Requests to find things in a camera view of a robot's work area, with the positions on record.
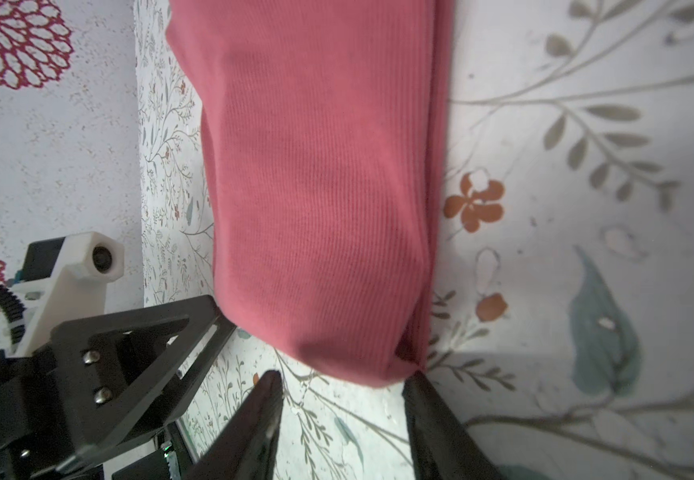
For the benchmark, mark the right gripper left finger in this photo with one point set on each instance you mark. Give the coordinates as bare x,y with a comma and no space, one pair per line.
247,447

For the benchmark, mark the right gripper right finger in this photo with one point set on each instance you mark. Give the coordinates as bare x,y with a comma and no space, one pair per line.
440,446

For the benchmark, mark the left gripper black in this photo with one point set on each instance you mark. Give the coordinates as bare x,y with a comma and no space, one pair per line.
104,385

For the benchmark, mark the pink tank top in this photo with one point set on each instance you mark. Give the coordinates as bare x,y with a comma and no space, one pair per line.
323,130

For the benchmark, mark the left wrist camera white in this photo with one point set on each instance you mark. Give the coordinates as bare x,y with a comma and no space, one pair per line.
63,279

